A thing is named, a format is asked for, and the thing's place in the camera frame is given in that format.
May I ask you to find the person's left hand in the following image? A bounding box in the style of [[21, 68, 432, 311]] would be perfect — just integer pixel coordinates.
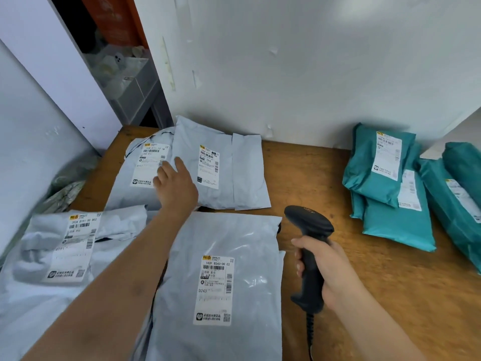
[[156, 157, 199, 215]]

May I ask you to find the person's right hand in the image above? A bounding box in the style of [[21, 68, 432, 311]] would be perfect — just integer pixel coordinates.
[[291, 236, 364, 309]]

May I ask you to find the black barcode scanner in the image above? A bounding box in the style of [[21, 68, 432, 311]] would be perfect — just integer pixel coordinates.
[[284, 205, 335, 315]]

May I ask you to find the person's right forearm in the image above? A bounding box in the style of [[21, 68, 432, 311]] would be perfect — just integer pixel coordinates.
[[326, 281, 427, 361]]

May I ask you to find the teal mailer parcel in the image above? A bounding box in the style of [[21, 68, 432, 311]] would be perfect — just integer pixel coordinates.
[[414, 158, 481, 275], [342, 123, 417, 209], [442, 142, 481, 193], [350, 143, 437, 252]]

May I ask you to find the clear plastic bag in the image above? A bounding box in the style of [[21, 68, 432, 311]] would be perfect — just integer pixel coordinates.
[[37, 156, 100, 215]]

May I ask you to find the crumpled grey mailer parcel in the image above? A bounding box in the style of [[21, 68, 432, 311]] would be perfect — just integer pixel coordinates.
[[11, 205, 149, 297]]

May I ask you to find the orange cardboard box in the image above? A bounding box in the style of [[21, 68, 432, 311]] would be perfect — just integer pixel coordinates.
[[80, 0, 148, 48]]

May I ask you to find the black scanner cable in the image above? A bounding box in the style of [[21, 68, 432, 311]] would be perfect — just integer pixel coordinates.
[[305, 313, 317, 361]]

